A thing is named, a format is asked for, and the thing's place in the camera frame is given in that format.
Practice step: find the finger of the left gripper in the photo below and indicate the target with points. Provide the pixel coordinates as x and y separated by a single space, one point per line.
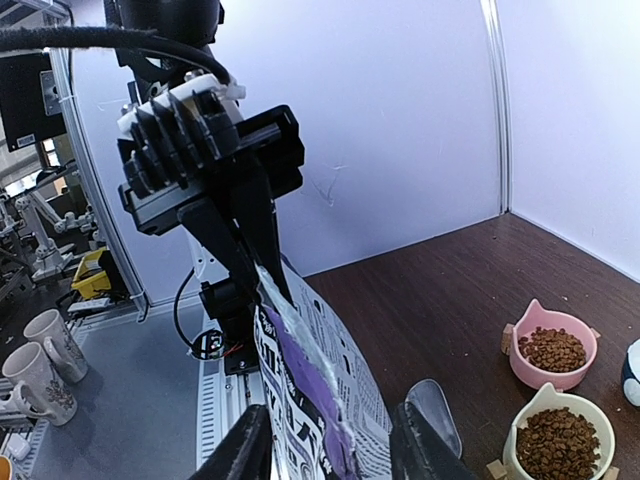
231 237
253 208

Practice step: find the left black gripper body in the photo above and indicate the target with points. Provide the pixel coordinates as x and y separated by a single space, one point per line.
271 136

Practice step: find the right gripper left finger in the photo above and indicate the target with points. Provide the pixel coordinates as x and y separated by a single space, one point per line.
245 453

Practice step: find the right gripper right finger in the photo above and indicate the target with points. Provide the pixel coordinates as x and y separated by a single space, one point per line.
418 452

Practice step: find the metal food scoop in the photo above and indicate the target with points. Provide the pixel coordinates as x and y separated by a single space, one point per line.
429 399

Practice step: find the purple pet food bag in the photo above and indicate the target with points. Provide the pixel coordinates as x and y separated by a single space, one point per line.
327 414

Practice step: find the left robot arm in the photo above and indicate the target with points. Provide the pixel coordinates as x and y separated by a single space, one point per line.
179 34

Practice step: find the brown kibble pet food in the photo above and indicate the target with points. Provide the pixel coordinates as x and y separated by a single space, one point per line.
557 434

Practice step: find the yellow parts bin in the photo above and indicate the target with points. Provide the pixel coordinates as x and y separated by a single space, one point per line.
97 275

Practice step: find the cream cat-ear bowl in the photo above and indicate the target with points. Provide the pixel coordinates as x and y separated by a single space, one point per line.
557 436

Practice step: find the pink cat-ear bowl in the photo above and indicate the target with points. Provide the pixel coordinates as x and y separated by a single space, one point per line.
547 346

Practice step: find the white patterned mug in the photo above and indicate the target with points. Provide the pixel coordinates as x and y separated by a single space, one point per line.
50 331
38 390

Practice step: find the dark blue ceramic bowl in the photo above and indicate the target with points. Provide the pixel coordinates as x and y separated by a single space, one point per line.
630 374

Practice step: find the front aluminium rail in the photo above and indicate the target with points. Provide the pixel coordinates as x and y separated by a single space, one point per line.
227 386

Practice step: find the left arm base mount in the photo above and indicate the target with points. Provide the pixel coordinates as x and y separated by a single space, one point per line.
232 340

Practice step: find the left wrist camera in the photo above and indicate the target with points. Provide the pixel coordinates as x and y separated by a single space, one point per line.
178 135

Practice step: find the black monitor on frame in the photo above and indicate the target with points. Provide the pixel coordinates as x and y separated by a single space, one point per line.
30 107

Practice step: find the left aluminium frame post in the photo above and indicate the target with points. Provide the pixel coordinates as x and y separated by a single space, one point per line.
499 77

